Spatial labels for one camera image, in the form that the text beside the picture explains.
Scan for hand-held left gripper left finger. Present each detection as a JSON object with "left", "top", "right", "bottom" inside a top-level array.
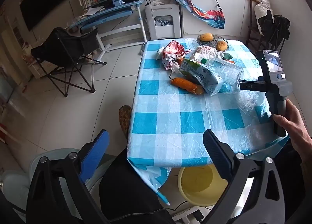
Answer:
[{"left": 26, "top": 129, "right": 110, "bottom": 224}]

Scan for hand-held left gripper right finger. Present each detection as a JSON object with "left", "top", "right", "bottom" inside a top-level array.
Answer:
[{"left": 203, "top": 129, "right": 289, "bottom": 224}]

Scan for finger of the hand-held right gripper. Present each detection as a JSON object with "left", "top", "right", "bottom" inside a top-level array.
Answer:
[{"left": 239, "top": 80, "right": 266, "bottom": 91}]

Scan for clear plastic bottle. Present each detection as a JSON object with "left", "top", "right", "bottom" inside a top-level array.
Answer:
[{"left": 201, "top": 58, "right": 244, "bottom": 87}]

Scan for yellow plastic basin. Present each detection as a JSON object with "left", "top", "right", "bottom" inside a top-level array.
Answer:
[{"left": 177, "top": 164, "right": 230, "bottom": 207}]

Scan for green white drink carton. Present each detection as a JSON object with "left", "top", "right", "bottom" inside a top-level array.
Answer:
[{"left": 179, "top": 58, "right": 224, "bottom": 96}]

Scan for white plastic bag with vegetables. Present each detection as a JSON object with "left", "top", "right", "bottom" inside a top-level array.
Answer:
[{"left": 194, "top": 46, "right": 223, "bottom": 60}]

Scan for long orange plush carrot piece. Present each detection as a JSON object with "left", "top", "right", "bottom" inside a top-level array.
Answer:
[{"left": 171, "top": 77, "right": 205, "bottom": 95}]

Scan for red white snack bag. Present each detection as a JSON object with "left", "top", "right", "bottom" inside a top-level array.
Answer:
[{"left": 161, "top": 40, "right": 192, "bottom": 71}]

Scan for person's right forearm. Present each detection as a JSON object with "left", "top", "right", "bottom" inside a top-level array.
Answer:
[{"left": 299, "top": 161, "right": 312, "bottom": 215}]

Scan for person's right hand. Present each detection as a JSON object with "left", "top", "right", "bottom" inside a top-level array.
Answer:
[{"left": 271, "top": 98, "right": 312, "bottom": 166}]

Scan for pale green plastic stool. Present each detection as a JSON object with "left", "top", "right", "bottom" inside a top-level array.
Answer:
[{"left": 0, "top": 148, "right": 115, "bottom": 224}]

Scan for brown patterned slipper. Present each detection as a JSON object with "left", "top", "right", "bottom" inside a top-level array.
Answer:
[{"left": 119, "top": 105, "right": 132, "bottom": 139}]

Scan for blue white checked tablecloth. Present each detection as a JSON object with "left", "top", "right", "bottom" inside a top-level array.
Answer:
[{"left": 127, "top": 39, "right": 290, "bottom": 206}]

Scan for person's black pants leg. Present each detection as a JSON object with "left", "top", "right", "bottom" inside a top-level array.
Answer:
[{"left": 99, "top": 148, "right": 176, "bottom": 224}]

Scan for folded black chair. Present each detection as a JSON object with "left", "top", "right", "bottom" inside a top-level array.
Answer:
[{"left": 258, "top": 10, "right": 291, "bottom": 55}]

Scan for glass plate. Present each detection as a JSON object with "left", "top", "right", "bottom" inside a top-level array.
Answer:
[{"left": 196, "top": 34, "right": 229, "bottom": 51}]

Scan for dark wooden chair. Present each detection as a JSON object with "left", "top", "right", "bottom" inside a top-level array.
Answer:
[{"left": 246, "top": 0, "right": 271, "bottom": 49}]

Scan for white power strip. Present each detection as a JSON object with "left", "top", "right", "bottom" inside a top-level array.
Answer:
[{"left": 172, "top": 208, "right": 207, "bottom": 224}]

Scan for colourful printed sling bag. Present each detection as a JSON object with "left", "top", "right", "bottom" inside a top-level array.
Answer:
[{"left": 172, "top": 0, "right": 226, "bottom": 29}]

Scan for white cabinet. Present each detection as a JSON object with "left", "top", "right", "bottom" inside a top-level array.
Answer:
[{"left": 177, "top": 0, "right": 269, "bottom": 39}]

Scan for white plastic stool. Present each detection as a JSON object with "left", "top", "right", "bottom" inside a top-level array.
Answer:
[{"left": 145, "top": 3, "right": 182, "bottom": 40}]

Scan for black folding camp chair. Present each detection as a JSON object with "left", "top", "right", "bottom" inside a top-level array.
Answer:
[{"left": 30, "top": 27, "right": 108, "bottom": 98}]

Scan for blue tilting study desk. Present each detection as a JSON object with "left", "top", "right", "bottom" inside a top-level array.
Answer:
[{"left": 65, "top": 0, "right": 150, "bottom": 57}]

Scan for white papers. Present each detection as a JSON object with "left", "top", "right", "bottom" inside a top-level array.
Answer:
[{"left": 80, "top": 6, "right": 105, "bottom": 16}]

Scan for black power cable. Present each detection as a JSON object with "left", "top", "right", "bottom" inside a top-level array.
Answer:
[{"left": 110, "top": 201, "right": 193, "bottom": 222}]

